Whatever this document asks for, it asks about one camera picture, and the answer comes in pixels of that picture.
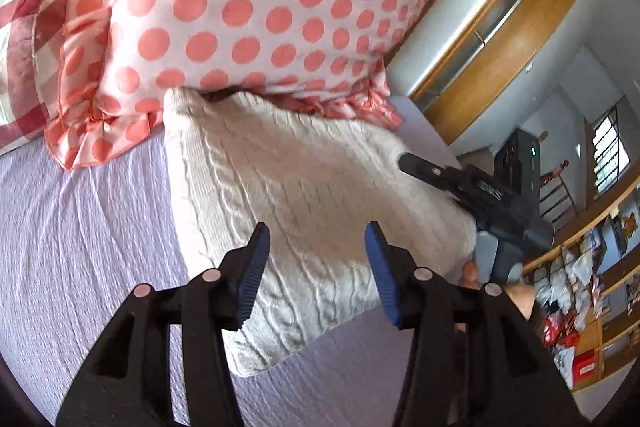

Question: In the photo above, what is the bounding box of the pink polka dot pillow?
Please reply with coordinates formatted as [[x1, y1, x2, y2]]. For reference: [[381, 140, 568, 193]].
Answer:
[[44, 0, 475, 171]]

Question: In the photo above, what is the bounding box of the wooden ladder-back chair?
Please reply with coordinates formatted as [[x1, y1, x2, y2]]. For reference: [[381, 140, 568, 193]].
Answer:
[[537, 159, 584, 229]]

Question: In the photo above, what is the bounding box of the wooden shelf unit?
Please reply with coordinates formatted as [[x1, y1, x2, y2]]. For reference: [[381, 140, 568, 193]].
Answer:
[[520, 174, 640, 395]]

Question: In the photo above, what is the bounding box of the red box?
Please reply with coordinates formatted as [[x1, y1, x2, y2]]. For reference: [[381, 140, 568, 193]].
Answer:
[[572, 353, 597, 381]]

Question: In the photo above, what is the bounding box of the lilac bedspread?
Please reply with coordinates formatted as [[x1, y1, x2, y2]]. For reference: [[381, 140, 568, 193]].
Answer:
[[0, 94, 463, 427]]

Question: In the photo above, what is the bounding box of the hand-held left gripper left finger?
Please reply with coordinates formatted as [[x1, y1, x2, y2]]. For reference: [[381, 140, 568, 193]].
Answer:
[[55, 222, 273, 427]]

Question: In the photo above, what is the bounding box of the pile of packets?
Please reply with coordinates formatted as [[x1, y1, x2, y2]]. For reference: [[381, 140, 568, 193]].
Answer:
[[531, 212, 640, 348]]

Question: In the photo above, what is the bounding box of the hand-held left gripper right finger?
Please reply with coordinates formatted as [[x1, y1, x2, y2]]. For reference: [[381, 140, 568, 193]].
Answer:
[[364, 221, 591, 427]]

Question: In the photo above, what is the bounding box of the person's right hand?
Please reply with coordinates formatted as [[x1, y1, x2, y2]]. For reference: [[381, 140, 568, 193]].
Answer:
[[459, 260, 538, 322]]

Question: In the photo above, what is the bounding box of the cream cable-knit pillow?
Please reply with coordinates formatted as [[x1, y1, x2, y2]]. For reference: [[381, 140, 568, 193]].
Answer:
[[163, 87, 478, 378]]

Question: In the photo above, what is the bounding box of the barred window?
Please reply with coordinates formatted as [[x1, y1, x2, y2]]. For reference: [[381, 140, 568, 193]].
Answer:
[[590, 114, 631, 196]]

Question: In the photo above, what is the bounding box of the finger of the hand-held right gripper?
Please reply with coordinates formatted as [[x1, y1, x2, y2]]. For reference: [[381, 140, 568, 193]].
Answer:
[[398, 151, 457, 194]]

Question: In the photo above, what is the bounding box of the wooden headboard shelf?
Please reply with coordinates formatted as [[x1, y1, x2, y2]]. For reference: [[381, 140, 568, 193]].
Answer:
[[387, 0, 589, 146]]

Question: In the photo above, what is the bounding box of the red checked pillow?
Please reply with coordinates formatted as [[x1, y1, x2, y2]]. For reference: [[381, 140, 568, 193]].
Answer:
[[0, 0, 71, 156]]

